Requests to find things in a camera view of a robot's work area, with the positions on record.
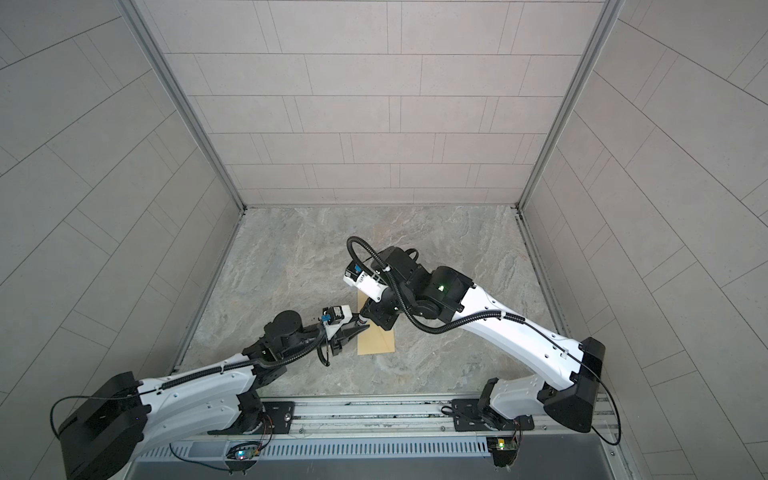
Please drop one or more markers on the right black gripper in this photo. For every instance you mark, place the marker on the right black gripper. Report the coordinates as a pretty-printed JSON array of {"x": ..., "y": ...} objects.
[{"x": 375, "y": 314}]

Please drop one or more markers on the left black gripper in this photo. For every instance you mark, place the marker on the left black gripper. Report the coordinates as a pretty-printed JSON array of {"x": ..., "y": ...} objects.
[{"x": 340, "y": 341}]

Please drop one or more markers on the tan kraft paper envelope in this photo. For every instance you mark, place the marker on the tan kraft paper envelope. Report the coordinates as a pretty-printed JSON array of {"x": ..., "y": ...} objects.
[{"x": 375, "y": 340}]

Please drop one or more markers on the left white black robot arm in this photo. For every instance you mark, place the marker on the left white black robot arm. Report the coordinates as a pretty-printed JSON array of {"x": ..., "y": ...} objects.
[{"x": 126, "y": 416}]

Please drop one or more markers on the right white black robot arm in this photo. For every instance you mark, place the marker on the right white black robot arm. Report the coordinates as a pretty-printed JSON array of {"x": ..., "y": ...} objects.
[{"x": 566, "y": 372}]

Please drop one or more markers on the left green circuit board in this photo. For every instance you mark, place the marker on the left green circuit board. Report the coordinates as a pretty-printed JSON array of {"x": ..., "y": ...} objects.
[{"x": 244, "y": 452}]

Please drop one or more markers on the right circuit board module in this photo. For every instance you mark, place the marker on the right circuit board module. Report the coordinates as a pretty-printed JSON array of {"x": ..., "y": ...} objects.
[{"x": 503, "y": 450}]

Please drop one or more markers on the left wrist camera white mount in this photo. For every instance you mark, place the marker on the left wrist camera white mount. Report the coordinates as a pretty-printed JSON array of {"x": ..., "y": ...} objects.
[{"x": 334, "y": 318}]

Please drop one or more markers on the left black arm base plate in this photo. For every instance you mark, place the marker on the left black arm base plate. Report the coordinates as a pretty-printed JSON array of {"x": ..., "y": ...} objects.
[{"x": 276, "y": 418}]

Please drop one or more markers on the aluminium mounting rail frame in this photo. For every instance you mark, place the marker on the aluminium mounting rail frame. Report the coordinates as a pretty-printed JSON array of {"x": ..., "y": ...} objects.
[{"x": 385, "y": 416}]

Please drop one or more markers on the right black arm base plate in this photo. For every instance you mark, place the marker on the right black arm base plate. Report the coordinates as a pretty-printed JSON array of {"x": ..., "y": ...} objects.
[{"x": 468, "y": 416}]

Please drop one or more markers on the white slotted cable duct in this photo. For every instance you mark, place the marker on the white slotted cable duct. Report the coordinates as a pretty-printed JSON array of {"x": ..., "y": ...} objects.
[{"x": 331, "y": 448}]

